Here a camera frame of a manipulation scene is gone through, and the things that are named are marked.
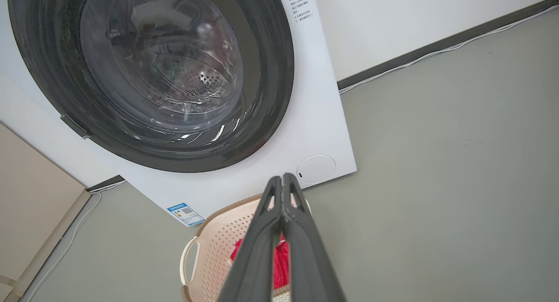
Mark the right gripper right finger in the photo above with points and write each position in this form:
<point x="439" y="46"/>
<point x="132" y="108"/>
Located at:
<point x="310" y="258"/>

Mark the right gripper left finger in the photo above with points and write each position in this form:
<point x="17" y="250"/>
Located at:
<point x="255" y="258"/>

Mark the cream perforated plastic laundry basket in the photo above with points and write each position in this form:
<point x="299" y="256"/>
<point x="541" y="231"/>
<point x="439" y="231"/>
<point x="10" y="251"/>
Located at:
<point x="214" y="249"/>

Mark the red garment with white trim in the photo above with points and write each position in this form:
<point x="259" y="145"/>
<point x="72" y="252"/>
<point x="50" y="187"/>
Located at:
<point x="282" y="271"/>

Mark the blue energy label sticker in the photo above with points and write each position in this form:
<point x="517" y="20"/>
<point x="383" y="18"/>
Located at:
<point x="186" y="214"/>

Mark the round white filter cover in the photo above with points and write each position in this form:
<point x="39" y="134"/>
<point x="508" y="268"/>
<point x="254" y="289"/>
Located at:
<point x="316" y="169"/>

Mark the white front-load washing machine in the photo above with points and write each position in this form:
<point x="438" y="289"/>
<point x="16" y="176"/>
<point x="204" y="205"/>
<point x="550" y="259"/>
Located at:
<point x="314" y="131"/>

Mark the beige cabinet panel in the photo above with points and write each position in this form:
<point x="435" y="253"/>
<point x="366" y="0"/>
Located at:
<point x="30" y="197"/>

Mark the black round glass washer door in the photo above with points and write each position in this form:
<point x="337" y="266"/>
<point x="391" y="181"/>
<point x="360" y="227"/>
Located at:
<point x="56" y="66"/>

